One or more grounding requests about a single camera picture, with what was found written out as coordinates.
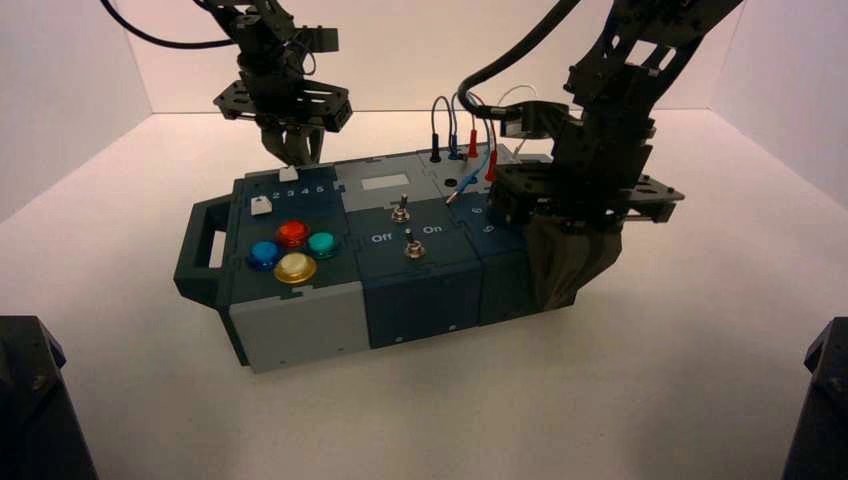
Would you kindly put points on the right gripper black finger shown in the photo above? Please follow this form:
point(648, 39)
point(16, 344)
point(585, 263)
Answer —
point(553, 265)
point(603, 255)

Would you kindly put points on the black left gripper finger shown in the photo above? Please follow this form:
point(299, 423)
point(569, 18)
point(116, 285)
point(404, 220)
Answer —
point(308, 142)
point(279, 146)

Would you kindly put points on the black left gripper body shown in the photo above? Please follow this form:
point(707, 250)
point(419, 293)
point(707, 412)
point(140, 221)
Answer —
point(291, 99)

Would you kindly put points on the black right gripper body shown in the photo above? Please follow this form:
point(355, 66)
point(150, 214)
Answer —
point(583, 195)

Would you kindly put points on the dark blue grey task box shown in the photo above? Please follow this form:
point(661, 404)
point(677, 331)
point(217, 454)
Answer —
point(397, 291)

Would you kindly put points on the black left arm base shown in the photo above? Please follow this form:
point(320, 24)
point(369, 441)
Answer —
point(40, 411)

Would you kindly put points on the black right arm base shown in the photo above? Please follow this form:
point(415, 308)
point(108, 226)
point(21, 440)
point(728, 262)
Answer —
point(821, 411)

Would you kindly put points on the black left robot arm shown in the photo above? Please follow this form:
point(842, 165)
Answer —
point(255, 30)

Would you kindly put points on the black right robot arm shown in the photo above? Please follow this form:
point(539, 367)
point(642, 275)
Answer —
point(636, 73)

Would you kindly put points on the white slider knob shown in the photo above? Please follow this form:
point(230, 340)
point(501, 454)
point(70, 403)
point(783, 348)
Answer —
point(288, 174)
point(261, 205)

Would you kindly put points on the red round push button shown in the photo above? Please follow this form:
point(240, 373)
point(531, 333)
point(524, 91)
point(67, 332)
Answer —
point(292, 233)

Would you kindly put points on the green round push button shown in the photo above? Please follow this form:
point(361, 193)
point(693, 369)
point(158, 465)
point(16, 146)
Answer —
point(323, 244)

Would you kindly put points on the blue round push button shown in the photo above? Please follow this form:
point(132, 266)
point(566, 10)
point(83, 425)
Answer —
point(264, 255)

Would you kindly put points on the yellow round push button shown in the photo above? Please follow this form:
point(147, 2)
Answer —
point(295, 268)

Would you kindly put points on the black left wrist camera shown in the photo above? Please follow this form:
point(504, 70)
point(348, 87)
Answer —
point(318, 41)

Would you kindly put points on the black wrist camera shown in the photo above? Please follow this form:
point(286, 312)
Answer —
point(318, 41)
point(540, 119)

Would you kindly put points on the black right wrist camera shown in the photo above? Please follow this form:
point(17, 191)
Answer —
point(540, 119)

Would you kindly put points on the metal toggle switch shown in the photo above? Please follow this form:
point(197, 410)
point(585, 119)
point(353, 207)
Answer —
point(413, 246)
point(400, 210)

